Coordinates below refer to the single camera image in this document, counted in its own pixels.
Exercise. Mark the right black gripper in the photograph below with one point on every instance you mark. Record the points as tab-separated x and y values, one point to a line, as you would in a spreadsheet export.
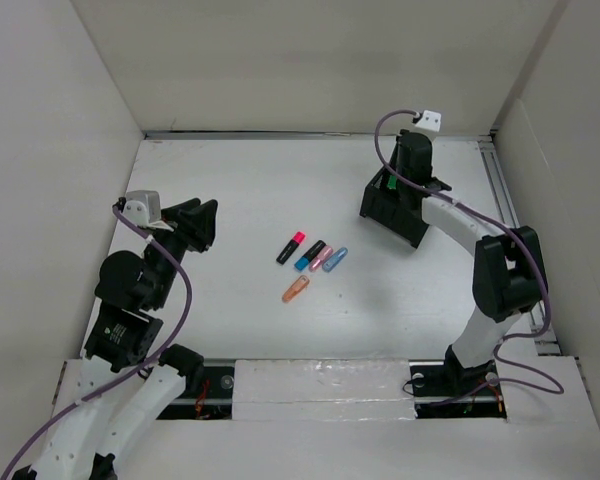
397	147

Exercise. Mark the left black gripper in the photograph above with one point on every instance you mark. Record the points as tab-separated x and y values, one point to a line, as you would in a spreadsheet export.
198	234

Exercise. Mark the pink cap black highlighter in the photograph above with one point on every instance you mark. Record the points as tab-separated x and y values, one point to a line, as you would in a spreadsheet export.
290	247

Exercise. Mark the blue translucent marker cap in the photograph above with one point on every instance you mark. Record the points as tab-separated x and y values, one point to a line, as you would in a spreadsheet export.
332	262

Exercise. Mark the blue cap black highlighter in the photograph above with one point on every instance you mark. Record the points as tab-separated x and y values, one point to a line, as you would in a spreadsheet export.
304	261

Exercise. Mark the orange translucent marker cap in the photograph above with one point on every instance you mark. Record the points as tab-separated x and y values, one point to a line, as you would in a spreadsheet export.
298	286

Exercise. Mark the pink translucent marker cap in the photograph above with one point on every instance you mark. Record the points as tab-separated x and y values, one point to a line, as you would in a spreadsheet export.
320	258

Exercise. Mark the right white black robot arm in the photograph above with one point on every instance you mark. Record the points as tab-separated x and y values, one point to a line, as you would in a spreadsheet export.
508	279

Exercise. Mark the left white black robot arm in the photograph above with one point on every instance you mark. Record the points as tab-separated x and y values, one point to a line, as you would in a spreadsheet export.
131	366

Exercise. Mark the black two-slot organizer box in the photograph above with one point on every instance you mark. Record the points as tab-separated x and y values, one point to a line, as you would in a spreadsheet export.
400	211

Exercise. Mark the white foam block front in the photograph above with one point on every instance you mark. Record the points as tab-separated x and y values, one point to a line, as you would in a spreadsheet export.
321	390

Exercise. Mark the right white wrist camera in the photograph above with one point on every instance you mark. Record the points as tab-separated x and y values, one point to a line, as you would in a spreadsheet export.
428	120

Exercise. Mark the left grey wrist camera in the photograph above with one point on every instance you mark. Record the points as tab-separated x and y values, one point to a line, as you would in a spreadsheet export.
142	207

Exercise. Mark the aluminium rail right side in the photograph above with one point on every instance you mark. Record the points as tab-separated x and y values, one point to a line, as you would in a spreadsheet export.
546	344

